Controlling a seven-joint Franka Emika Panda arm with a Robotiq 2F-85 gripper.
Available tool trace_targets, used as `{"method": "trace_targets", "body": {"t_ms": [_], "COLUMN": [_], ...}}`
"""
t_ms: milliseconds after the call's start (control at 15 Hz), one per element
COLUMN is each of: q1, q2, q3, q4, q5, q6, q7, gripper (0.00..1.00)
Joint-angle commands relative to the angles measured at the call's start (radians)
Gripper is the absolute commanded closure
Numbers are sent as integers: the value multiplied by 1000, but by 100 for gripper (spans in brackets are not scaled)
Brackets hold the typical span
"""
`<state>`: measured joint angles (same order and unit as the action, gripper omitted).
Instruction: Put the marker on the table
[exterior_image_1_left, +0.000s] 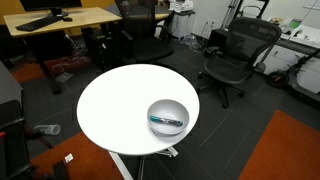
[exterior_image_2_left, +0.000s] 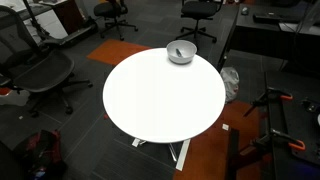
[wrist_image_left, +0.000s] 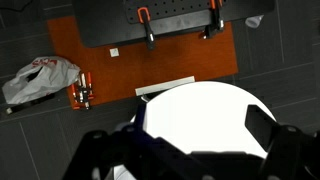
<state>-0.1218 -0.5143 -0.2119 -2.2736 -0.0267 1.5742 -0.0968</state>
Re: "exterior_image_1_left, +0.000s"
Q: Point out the black box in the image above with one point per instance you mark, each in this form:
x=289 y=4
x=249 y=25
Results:
x=217 y=38

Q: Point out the black armchair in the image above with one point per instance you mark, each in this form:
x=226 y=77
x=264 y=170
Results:
x=13 y=146

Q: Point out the black computer mouse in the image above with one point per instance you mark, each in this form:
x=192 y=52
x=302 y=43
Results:
x=67 y=19

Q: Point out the teal marker pen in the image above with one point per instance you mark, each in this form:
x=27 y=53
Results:
x=163 y=120

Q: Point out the white printer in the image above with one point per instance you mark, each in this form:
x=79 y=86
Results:
x=181 y=5

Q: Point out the grey side cabinet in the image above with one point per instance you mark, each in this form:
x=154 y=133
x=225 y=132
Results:
x=8 y=88

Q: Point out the light wooden desk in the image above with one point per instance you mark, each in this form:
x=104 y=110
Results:
x=88 y=16

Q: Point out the green flat item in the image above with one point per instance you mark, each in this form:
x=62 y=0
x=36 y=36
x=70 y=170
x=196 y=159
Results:
x=295 y=23

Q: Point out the black electric scooter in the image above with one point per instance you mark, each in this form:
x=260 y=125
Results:
x=296 y=78

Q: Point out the black keyboard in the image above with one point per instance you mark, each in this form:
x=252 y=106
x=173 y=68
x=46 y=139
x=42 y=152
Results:
x=38 y=23

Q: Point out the white round bowl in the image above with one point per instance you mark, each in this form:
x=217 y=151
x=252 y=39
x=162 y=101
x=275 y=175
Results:
x=170 y=109

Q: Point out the black padded office chair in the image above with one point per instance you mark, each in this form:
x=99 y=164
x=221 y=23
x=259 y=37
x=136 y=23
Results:
x=150 y=48

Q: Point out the white table base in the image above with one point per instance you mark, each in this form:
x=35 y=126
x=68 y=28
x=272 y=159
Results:
x=119 y=164

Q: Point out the small white paper card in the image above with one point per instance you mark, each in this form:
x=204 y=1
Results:
x=68 y=158

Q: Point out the black mesh office chair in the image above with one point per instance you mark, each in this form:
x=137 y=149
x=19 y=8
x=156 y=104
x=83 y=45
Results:
x=230 y=66

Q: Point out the grey square floor plate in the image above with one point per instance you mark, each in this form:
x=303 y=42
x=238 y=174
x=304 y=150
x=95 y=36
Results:
x=64 y=77

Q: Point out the clear plastic cup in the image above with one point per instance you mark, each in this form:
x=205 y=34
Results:
x=50 y=129

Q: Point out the black computer monitor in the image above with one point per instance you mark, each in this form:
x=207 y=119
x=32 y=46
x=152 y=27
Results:
x=50 y=3

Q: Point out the white long counter desk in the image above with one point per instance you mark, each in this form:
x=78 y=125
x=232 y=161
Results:
x=308 y=36

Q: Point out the white small cabinet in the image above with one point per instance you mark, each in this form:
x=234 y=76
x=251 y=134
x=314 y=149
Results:
x=182 y=25

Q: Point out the black computer tower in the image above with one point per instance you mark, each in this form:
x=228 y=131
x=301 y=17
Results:
x=98 y=46

